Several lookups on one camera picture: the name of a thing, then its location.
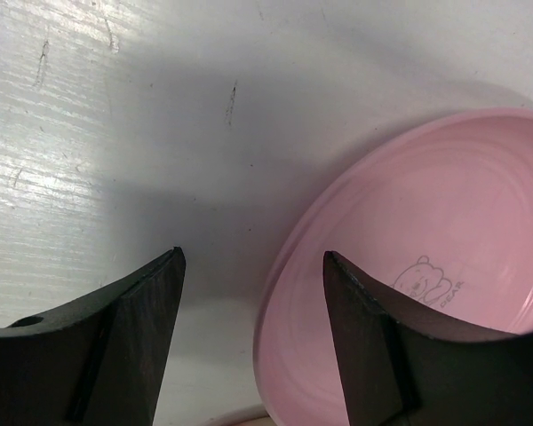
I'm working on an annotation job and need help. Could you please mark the pink and cream floral plate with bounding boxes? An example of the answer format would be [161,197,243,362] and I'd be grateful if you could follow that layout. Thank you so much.
[208,405,275,426]

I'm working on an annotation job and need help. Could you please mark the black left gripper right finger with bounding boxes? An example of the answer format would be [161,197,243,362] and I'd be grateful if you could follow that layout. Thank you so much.
[323,251,533,425]

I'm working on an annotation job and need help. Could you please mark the pink plastic plate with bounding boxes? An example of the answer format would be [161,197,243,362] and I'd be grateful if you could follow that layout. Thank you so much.
[253,108,533,425]

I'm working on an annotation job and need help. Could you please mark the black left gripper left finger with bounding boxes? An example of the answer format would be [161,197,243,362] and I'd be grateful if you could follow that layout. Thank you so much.
[0,248,186,425]

